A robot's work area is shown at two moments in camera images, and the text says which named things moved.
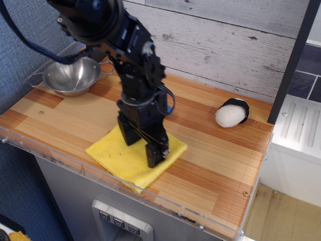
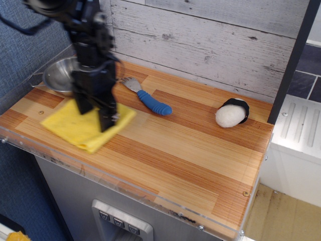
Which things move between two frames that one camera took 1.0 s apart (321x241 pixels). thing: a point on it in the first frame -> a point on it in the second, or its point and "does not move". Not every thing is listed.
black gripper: (145, 112) -> (97, 84)
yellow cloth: (130, 164) -> (84, 130)
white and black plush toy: (233, 112) does not move
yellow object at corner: (18, 236) does not move
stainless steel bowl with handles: (71, 79) does not move
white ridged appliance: (293, 163) does not move
